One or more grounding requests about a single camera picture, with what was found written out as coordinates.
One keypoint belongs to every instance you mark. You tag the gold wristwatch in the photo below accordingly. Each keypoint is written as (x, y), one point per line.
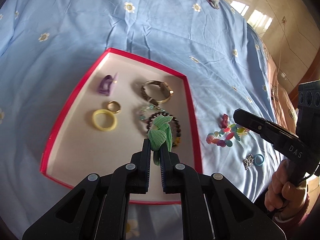
(167, 87)

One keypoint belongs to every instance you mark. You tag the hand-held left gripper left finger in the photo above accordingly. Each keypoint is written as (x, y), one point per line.
(147, 155)

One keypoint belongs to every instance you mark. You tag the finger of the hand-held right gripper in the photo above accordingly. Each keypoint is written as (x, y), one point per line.
(250, 121)

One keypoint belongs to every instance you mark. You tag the red-rimmed white tray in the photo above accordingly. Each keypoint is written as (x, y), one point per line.
(82, 150)

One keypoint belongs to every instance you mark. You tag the person's right hand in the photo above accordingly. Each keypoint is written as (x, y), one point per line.
(277, 182)

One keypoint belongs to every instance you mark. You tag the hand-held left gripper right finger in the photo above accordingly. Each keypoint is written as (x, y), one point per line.
(163, 165)

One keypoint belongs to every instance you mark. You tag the small red hair clip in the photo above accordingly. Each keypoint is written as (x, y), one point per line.
(224, 121)

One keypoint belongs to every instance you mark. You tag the pink printed blanket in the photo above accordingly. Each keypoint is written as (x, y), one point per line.
(277, 90)

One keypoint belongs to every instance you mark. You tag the purple hair clip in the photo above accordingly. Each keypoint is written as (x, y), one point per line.
(105, 90)

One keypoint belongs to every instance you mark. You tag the blue flowered bedsheet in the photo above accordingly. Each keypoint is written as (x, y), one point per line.
(62, 17)

